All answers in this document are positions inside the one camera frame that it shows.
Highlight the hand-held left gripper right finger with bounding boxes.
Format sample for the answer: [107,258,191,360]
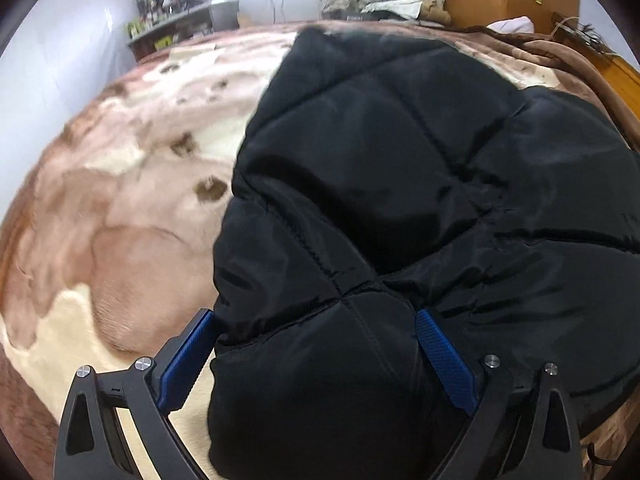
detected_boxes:
[415,308,583,480]

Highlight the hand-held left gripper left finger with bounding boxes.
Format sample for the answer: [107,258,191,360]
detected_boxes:
[52,308,217,480]

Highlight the black quilted jacket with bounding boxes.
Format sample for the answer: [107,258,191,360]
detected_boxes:
[206,27,640,480]

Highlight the printed brown and cream blanket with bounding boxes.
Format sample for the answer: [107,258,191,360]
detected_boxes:
[0,20,640,480]

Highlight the plain brown blanket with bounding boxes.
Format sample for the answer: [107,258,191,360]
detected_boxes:
[465,25,640,161]

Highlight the wooden headboard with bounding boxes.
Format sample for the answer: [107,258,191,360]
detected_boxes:
[550,10,640,101]

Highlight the white pillow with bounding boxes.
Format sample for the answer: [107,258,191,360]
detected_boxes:
[487,16,536,35]

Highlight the grey shelf with small items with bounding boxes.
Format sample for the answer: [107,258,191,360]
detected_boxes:
[125,0,241,63]

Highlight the cluttered desk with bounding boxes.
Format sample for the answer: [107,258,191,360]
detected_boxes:
[322,0,453,27]

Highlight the black cable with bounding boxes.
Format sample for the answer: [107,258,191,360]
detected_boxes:
[586,441,620,480]

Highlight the dark cables on headboard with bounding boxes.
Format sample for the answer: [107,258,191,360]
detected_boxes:
[550,12,616,53]

